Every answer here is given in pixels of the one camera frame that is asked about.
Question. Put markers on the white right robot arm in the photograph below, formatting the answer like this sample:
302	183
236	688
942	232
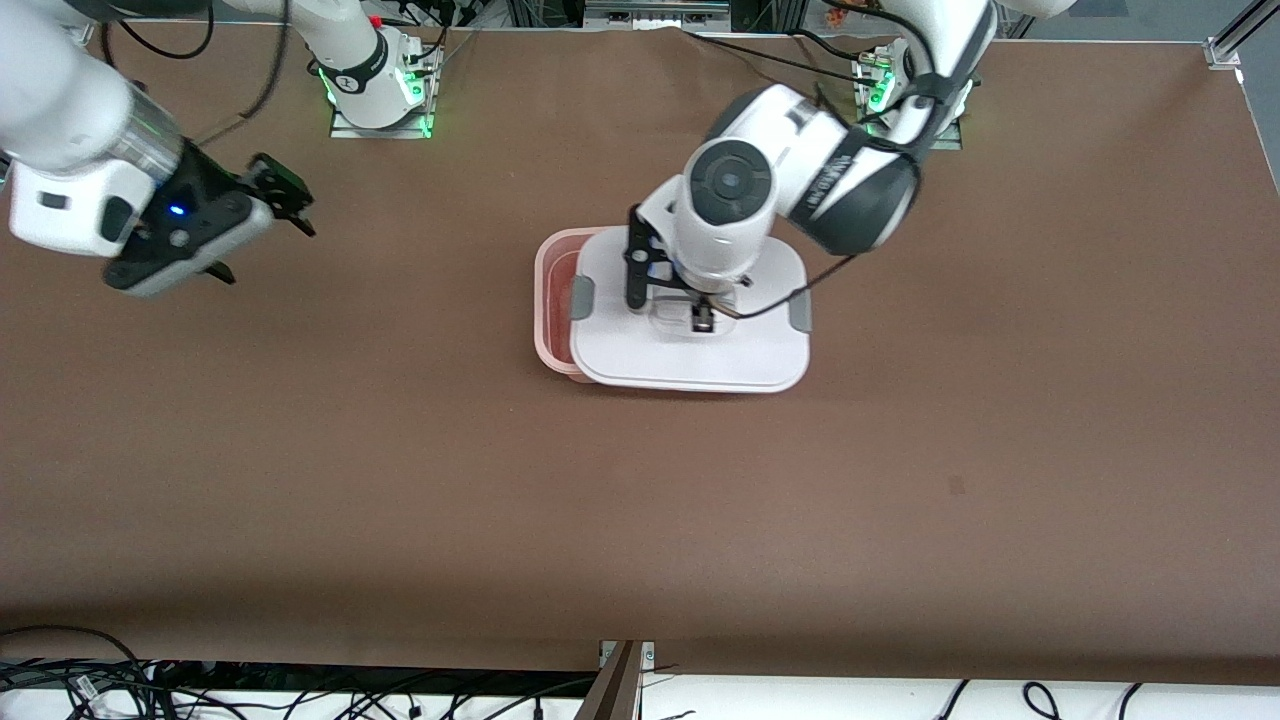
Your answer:
60	110

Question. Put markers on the translucent plastic box base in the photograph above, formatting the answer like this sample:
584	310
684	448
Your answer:
542	330

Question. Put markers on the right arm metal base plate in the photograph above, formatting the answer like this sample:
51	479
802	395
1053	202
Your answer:
380	132

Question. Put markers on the brown paper table cover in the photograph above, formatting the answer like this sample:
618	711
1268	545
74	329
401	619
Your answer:
640	520

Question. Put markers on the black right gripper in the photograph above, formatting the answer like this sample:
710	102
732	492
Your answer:
213	178

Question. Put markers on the aluminium frame bar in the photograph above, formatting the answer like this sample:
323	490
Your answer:
655	10

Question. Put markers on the silver metal bracket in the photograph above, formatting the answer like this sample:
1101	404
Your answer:
648	655

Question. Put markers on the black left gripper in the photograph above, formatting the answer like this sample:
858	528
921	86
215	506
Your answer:
702	317

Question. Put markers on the orange toy figure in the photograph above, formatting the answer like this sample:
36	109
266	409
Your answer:
845	10

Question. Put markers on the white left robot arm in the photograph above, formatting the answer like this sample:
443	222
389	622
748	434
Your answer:
800	170

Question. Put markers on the white box lid grey clips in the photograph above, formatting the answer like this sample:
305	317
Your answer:
690	365

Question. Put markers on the aluminium frame profile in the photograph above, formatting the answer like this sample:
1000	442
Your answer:
1225	45

